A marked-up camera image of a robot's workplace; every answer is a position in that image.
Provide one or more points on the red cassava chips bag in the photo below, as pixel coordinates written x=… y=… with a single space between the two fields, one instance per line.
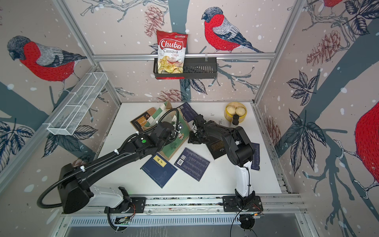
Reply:
x=171 y=55

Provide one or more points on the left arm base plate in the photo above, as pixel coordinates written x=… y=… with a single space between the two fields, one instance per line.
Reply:
x=129 y=205

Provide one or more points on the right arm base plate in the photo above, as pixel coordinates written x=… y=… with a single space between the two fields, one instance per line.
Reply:
x=251 y=203

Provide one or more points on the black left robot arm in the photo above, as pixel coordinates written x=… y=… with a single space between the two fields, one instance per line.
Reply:
x=75 y=190

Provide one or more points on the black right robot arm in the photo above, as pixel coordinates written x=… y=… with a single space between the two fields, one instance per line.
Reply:
x=238 y=148

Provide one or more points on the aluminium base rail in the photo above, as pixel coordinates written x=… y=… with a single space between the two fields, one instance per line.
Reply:
x=212 y=204

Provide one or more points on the burlap canvas bag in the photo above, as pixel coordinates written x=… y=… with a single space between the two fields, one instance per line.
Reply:
x=180 y=134

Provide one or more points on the yellow bowl with buns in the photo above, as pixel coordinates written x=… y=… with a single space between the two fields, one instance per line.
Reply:
x=235 y=108

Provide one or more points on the navy book yellow label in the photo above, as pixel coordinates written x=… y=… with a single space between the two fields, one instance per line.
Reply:
x=159 y=169

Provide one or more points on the black paperback book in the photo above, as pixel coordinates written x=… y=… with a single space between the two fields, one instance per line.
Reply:
x=216 y=147

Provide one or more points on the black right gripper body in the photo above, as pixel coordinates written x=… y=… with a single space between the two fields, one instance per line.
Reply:
x=195 y=138

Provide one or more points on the brown cover book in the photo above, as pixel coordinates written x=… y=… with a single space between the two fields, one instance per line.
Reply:
x=139 y=122

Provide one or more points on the navy book with QR code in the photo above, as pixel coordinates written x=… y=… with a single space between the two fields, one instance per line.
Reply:
x=255 y=165

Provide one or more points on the navy blue book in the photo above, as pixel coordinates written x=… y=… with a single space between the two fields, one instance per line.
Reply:
x=189 y=114

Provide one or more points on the clear bottle black cap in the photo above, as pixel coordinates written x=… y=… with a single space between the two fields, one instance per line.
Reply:
x=235 y=120

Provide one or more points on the black wire wall basket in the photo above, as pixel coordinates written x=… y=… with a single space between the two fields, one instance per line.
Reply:
x=194 y=68

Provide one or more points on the navy book with barcode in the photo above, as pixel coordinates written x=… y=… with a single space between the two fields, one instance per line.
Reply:
x=192 y=164

